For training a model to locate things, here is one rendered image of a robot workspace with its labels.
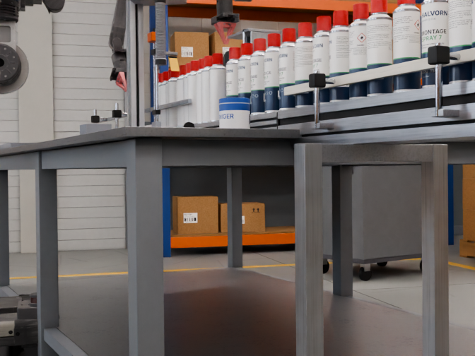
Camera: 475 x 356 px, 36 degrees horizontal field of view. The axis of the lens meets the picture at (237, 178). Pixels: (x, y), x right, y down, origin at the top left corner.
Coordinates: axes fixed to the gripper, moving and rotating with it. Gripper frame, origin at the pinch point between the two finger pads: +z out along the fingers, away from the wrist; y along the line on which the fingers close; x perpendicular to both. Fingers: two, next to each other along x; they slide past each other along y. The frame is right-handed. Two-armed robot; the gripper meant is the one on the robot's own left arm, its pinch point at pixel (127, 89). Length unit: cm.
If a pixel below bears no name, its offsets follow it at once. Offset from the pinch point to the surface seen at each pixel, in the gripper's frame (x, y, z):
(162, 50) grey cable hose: -55, -10, 38
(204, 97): -56, -2, 60
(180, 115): -38, -2, 51
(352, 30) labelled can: -119, -1, 103
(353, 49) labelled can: -116, -1, 106
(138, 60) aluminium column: -45, -14, 32
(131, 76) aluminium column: -41, -16, 37
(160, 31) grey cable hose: -58, -10, 34
